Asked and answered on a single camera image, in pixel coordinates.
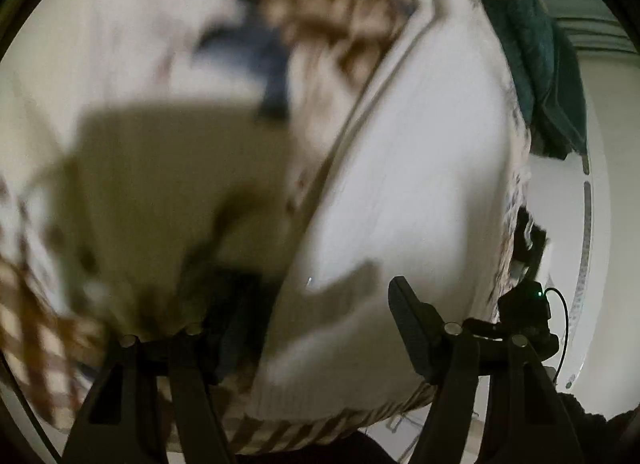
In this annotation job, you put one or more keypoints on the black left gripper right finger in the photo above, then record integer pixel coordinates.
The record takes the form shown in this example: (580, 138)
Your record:
(526, 420)

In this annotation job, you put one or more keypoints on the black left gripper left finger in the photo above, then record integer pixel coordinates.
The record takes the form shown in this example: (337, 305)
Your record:
(148, 389)

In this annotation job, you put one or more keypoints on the white knit garment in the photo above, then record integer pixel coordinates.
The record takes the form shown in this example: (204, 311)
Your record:
(419, 193)

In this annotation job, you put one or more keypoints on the white curved headboard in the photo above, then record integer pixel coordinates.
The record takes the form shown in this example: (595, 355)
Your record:
(589, 206)

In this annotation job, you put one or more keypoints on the floral bed cover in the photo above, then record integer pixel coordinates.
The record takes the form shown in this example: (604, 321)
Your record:
(144, 142)

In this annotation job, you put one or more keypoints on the dark green folded blanket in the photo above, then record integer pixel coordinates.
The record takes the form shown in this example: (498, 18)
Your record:
(546, 76)

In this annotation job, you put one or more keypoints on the blue striped curtain right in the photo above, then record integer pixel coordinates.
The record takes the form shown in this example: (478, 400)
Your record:
(591, 26)

